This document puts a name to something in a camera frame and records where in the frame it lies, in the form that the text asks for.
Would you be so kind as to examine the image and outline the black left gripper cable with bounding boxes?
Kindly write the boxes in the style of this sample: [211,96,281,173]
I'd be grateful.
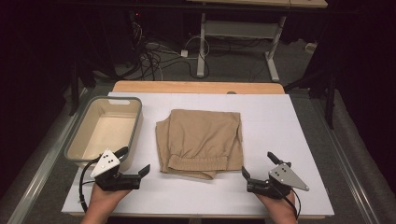
[78,157,102,215]

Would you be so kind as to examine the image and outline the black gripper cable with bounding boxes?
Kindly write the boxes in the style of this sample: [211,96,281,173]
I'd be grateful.
[279,186,303,219]
[78,157,102,215]

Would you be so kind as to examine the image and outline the white metal desk frame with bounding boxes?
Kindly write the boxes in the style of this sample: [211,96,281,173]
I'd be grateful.
[195,12,288,83]

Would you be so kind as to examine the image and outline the khaki pants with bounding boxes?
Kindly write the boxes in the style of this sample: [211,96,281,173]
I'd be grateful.
[155,108,245,180]

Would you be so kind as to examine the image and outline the metal floor rail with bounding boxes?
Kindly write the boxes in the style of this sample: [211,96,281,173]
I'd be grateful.
[311,92,381,224]
[6,88,92,224]

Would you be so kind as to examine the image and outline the beige bin with grey rim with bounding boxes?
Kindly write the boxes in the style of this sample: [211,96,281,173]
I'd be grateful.
[64,95,144,173]

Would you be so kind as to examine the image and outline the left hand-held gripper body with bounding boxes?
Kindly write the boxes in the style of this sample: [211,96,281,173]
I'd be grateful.
[90,148,142,191]

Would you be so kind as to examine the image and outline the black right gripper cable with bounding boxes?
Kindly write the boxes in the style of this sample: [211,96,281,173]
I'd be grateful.
[279,186,303,219]

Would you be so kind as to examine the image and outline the tangle of floor cables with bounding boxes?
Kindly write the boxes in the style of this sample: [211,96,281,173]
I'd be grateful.
[123,18,210,81]

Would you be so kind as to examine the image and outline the light wooden desk top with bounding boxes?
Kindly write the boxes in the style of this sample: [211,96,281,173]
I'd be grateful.
[186,0,329,9]

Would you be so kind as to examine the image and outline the person's right hand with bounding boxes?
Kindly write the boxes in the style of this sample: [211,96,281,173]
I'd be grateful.
[254,191,297,220]

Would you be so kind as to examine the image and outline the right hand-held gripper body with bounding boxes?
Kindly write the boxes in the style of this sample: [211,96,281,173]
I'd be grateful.
[246,161,310,201]

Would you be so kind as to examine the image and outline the person's left hand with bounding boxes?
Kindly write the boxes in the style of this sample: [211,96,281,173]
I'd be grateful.
[85,183,132,220]

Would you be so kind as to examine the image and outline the wooden table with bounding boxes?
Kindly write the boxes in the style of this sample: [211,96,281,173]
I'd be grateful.
[111,80,286,95]

